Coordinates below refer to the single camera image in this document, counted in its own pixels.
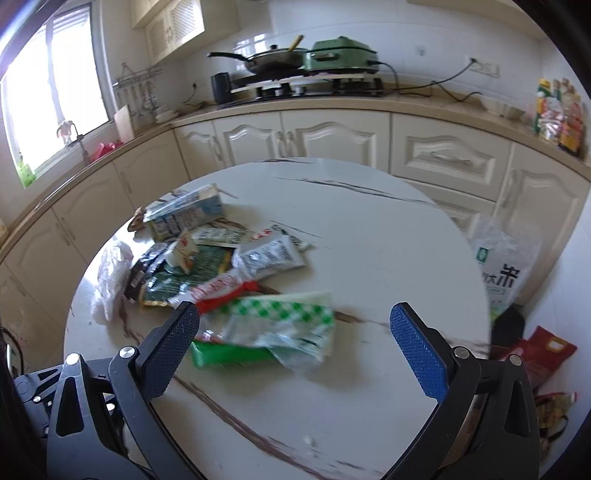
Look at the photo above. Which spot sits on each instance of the green white sachet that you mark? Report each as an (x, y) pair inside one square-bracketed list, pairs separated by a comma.
[(217, 235)]

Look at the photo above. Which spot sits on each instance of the clear plastic bag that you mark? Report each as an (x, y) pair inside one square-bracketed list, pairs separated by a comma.
[(111, 281)]

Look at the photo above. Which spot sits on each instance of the white green carton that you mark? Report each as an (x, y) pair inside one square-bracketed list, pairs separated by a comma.
[(184, 214)]

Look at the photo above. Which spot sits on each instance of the red plastic bag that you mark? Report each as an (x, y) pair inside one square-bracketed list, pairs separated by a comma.
[(545, 350)]

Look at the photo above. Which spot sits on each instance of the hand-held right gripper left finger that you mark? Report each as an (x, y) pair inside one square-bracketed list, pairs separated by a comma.
[(173, 350)]

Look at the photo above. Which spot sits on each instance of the black frying pan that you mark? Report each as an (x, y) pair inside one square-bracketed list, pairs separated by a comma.
[(272, 59)]

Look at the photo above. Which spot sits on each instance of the white double wall outlet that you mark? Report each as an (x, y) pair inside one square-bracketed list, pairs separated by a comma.
[(485, 67)]

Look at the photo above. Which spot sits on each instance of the green electric cooker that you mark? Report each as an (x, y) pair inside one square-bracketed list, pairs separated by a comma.
[(341, 55)]

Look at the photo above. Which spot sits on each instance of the plain green wrapper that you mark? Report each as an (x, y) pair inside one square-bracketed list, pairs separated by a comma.
[(226, 354)]

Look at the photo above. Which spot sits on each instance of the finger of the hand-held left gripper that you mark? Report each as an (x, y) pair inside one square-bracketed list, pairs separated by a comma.
[(25, 387)]

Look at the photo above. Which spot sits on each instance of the cream kitchen base cabinets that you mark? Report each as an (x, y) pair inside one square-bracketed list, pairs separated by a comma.
[(346, 134)]

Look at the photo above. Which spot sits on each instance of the wooden cutting board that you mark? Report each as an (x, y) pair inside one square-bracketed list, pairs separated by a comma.
[(123, 123)]

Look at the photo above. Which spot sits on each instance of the red white wrapper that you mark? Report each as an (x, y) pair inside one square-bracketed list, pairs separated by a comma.
[(217, 290)]

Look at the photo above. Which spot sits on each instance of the cream wall cabinet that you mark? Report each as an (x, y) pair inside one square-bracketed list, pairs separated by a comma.
[(171, 27)]

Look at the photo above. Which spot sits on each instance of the green bottle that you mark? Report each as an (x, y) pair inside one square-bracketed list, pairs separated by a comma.
[(25, 173)]

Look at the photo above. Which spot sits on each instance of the green checked plastic wrapper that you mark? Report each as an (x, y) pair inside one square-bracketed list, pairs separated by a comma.
[(277, 323)]

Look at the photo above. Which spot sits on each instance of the silver white pouch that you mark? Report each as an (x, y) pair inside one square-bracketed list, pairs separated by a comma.
[(270, 256)]

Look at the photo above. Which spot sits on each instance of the black snack wrapper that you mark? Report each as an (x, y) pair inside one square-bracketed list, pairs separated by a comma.
[(145, 270)]

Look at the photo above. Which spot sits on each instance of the black gas stove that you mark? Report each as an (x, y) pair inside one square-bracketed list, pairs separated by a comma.
[(351, 87)]

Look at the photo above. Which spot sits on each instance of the green foil packet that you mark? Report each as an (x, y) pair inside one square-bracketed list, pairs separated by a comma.
[(207, 265)]

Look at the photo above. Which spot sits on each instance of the brown wrapper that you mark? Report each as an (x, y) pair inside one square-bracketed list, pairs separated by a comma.
[(137, 220)]

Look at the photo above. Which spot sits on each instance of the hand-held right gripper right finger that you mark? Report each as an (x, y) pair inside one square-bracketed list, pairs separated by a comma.
[(418, 350)]

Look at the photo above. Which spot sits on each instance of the small white yellow packet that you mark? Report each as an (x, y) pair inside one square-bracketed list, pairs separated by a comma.
[(183, 251)]

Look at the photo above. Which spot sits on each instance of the stack of white dishes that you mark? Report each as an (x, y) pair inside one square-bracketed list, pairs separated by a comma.
[(166, 114)]

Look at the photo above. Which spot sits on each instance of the clear rice bag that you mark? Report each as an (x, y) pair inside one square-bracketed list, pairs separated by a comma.
[(503, 267)]

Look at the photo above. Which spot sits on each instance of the kitchen window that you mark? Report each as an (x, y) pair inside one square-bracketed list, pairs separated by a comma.
[(46, 92)]

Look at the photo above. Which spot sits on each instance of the wall utensil rack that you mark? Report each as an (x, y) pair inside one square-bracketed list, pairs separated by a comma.
[(138, 87)]

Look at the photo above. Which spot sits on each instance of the black electric kettle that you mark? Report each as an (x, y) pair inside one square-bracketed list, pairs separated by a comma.
[(221, 87)]

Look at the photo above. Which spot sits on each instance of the red cloth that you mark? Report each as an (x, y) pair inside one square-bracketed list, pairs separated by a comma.
[(106, 151)]

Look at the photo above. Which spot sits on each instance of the metal sink faucet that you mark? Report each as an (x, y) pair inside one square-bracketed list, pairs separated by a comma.
[(74, 136)]

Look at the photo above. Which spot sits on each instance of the row of seasoning packets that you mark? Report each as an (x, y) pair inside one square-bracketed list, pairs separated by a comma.
[(558, 117)]

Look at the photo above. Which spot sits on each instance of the yellow printed bag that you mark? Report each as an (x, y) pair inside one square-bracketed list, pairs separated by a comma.
[(556, 413)]

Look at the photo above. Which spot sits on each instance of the white sachet with red print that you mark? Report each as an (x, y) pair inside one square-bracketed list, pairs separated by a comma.
[(295, 240)]

